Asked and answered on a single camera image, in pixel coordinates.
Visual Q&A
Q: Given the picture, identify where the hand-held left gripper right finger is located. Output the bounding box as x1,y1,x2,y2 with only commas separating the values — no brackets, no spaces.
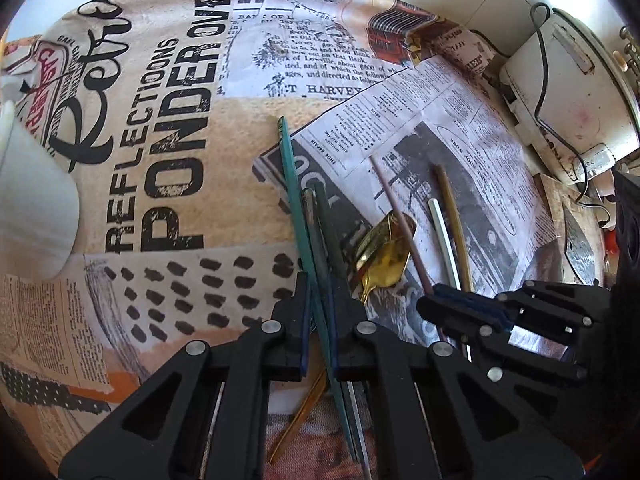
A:
325,277,587,480

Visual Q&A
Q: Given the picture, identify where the teal chopstick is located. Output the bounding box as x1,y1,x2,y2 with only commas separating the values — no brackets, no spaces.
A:
276,116,360,463

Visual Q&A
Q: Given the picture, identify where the wooden cutting board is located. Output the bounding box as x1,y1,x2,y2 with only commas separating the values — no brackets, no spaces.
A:
531,171,615,287

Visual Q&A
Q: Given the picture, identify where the white chopstick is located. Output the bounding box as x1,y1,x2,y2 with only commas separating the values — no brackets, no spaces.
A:
427,198,474,361

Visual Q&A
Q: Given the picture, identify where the dark grey chopstick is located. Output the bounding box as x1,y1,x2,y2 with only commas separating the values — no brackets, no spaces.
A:
301,187,372,480

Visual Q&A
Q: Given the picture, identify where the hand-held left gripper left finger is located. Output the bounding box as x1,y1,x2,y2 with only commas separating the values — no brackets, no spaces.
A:
57,271,313,480

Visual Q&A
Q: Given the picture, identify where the white rice cooker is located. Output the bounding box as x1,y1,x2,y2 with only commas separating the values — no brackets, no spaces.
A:
499,6,640,187

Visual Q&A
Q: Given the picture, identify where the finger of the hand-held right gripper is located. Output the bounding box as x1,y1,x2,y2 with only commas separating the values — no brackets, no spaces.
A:
416,295,589,387
433,280,612,347

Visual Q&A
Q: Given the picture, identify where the purple brown chopstick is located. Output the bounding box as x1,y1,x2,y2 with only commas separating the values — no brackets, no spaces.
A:
369,155,449,343

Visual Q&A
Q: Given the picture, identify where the black power cable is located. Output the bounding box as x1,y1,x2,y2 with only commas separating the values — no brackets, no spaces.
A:
479,1,617,223

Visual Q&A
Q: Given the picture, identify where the white cup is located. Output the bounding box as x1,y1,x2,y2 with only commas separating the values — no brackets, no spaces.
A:
0,99,82,282

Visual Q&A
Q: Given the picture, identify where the newspaper print tablecloth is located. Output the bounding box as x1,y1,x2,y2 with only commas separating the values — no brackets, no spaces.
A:
0,0,616,480

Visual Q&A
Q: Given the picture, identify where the white plug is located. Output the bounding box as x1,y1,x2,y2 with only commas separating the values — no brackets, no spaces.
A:
569,143,618,184

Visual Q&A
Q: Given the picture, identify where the metal knife blade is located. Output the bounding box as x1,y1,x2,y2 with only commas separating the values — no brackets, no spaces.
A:
561,201,598,284

